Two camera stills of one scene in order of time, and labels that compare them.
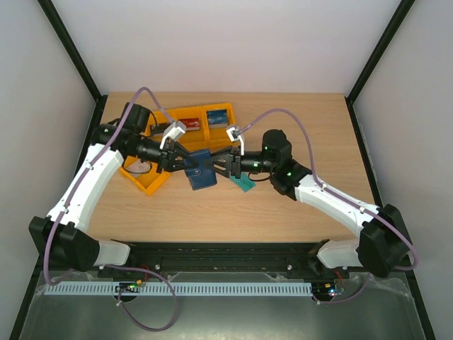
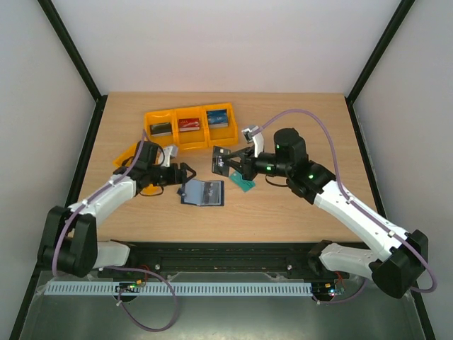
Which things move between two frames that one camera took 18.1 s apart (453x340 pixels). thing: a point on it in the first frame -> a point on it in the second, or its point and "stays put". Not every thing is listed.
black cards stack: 158,129 stays put
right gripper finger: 221,155 -> 245,154
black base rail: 292,258 stays put
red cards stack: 191,124 stays put
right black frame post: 374,58 stays put
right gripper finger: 225,172 -> 239,166
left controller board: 129,287 stays put
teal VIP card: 243,181 stays put
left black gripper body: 166,156 -> 172,178
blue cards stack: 217,119 stays put
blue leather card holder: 201,176 -> 202,193
